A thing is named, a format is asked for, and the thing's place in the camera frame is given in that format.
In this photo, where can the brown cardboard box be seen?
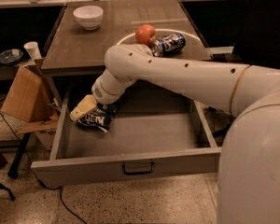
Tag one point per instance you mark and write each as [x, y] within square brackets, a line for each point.
[28, 100]

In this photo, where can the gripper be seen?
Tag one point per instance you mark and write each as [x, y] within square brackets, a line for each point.
[98, 90]

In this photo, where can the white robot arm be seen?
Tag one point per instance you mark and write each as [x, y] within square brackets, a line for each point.
[249, 166]

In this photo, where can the white paper cup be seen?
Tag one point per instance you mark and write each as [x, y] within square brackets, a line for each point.
[33, 50]

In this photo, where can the black drawer handle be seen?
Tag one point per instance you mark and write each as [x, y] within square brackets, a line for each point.
[138, 168]

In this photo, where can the blue chip bag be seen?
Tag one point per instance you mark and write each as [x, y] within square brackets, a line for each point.
[100, 118]

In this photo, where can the dark blue plate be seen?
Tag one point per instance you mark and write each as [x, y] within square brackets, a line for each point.
[11, 57]

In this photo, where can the grey open drawer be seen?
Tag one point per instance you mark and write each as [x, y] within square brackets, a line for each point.
[151, 125]

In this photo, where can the black office chair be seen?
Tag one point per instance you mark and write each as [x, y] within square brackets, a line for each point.
[264, 25]

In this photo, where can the grey cabinet counter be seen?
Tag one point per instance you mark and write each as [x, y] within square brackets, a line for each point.
[76, 51]

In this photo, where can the blue soda can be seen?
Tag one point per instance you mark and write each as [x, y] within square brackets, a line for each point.
[168, 44]

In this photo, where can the black table leg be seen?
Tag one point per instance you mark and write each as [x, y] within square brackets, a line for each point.
[13, 170]

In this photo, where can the white ceramic bowl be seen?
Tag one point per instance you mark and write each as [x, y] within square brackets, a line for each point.
[89, 17]

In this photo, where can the red apple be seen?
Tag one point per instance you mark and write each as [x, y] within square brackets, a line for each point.
[145, 34]

